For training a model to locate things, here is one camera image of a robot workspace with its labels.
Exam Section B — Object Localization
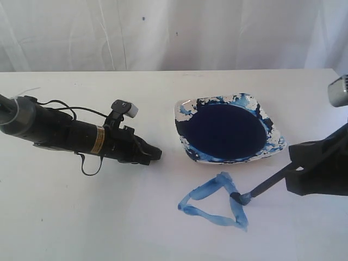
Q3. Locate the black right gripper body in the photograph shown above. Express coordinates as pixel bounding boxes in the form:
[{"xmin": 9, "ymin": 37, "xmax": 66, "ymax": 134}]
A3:
[{"xmin": 325, "ymin": 123, "xmax": 347, "ymax": 196}]

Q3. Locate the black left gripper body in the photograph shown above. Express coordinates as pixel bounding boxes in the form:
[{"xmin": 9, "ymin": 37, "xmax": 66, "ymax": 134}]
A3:
[{"xmin": 102, "ymin": 125, "xmax": 142, "ymax": 164}]

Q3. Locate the black paintbrush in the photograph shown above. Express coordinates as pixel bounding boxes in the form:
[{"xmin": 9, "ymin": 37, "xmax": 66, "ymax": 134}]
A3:
[{"xmin": 230, "ymin": 162, "xmax": 299, "ymax": 206}]

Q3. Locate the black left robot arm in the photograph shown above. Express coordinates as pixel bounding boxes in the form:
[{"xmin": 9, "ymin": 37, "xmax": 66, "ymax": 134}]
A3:
[{"xmin": 1, "ymin": 96, "xmax": 162, "ymax": 165}]

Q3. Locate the blue painted triangle mark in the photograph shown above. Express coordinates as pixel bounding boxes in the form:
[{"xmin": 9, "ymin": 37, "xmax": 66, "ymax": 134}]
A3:
[{"xmin": 178, "ymin": 172, "xmax": 248, "ymax": 232}]

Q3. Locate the square white plate blue paint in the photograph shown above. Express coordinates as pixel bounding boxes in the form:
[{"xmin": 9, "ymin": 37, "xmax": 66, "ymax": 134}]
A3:
[{"xmin": 174, "ymin": 93, "xmax": 287, "ymax": 164}]

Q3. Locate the white backdrop sheet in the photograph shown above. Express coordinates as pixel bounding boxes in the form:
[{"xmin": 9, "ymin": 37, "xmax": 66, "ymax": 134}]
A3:
[{"xmin": 1, "ymin": 1, "xmax": 347, "ymax": 74}]

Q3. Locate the left wrist camera white front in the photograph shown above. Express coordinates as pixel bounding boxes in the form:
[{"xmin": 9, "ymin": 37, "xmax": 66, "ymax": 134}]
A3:
[{"xmin": 108, "ymin": 100, "xmax": 139, "ymax": 128}]

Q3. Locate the right wrist camera grey front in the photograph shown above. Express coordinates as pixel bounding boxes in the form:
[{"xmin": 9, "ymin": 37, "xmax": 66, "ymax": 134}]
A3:
[{"xmin": 327, "ymin": 74, "xmax": 348, "ymax": 108}]

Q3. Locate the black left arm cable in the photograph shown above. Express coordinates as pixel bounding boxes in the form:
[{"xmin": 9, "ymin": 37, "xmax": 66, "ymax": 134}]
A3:
[{"xmin": 38, "ymin": 100, "xmax": 115, "ymax": 177}]

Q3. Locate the white cable tie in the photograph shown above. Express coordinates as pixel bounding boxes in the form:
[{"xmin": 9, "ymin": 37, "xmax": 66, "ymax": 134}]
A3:
[{"xmin": 10, "ymin": 87, "xmax": 41, "ymax": 100}]

